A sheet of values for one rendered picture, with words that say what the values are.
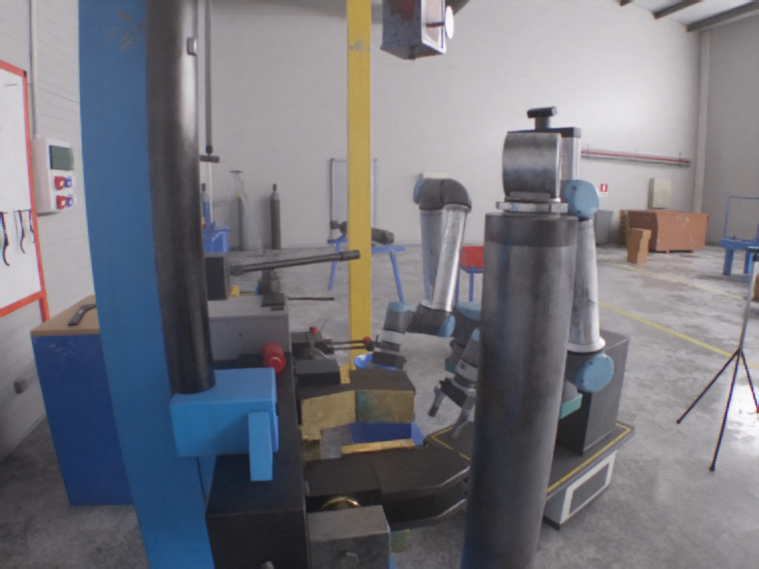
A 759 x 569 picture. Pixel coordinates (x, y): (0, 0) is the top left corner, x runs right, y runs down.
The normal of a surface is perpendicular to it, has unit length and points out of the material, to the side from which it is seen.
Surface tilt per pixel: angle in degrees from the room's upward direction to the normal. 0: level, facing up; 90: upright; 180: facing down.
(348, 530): 0
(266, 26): 90
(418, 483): 0
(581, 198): 82
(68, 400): 90
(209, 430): 90
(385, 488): 0
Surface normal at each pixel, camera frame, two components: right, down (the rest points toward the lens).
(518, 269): -0.52, 0.18
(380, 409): -0.06, 0.21
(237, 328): 0.20, 0.21
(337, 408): 0.45, 0.18
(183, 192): 0.71, 0.15
